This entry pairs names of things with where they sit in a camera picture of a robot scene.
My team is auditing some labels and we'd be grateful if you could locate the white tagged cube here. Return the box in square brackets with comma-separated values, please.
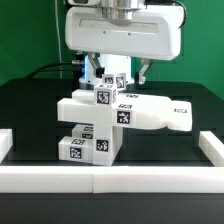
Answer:
[94, 83, 117, 107]

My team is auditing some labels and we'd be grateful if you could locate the white thin cable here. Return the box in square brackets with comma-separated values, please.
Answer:
[54, 0, 64, 80]

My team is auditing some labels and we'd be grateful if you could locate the white block left edge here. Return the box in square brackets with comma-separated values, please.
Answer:
[0, 129, 13, 163]

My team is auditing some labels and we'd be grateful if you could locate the black cable on table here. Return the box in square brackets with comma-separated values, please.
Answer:
[25, 60, 84, 80]

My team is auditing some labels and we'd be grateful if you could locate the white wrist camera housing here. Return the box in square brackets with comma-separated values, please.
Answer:
[66, 0, 101, 7]

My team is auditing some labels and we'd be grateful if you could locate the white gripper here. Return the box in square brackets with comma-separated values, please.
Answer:
[65, 5, 184, 85]

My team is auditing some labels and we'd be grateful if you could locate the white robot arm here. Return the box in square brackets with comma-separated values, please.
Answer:
[65, 0, 187, 85]

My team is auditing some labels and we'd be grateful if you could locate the white chair back frame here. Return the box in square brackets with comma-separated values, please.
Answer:
[57, 90, 192, 132]

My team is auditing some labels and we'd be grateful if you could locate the white front rail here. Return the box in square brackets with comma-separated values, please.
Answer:
[0, 166, 224, 193]

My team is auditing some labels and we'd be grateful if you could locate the white obstacle wall bar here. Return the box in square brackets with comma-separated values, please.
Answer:
[198, 131, 224, 167]

